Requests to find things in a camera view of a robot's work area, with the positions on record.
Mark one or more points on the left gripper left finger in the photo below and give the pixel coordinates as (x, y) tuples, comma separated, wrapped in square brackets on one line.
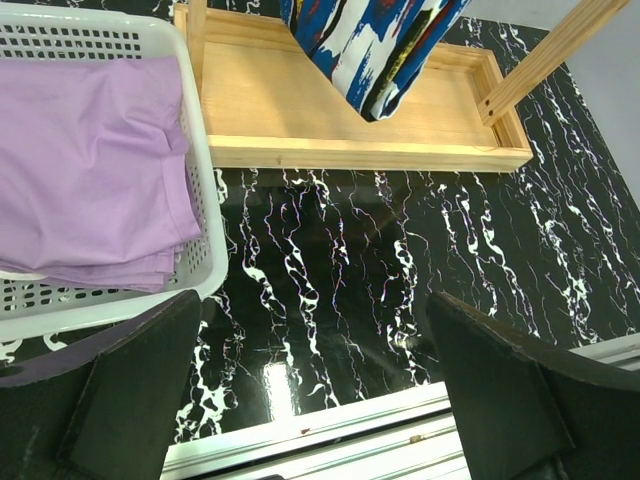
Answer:
[(104, 407)]

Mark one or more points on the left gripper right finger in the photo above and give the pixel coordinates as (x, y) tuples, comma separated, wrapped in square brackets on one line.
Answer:
[(526, 409)]

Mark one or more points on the purple trousers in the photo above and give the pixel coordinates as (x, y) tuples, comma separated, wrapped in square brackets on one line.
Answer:
[(93, 172)]

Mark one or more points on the blue patterned trousers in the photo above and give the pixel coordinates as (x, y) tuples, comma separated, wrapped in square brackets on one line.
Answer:
[(372, 51)]

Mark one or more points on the white plastic basket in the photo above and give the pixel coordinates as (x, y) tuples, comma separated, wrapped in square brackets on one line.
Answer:
[(31, 309)]

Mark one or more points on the wooden clothes rack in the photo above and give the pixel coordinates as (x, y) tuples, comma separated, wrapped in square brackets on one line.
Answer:
[(265, 105)]

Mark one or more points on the aluminium rail frame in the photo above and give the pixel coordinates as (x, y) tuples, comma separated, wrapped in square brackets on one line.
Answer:
[(406, 435)]

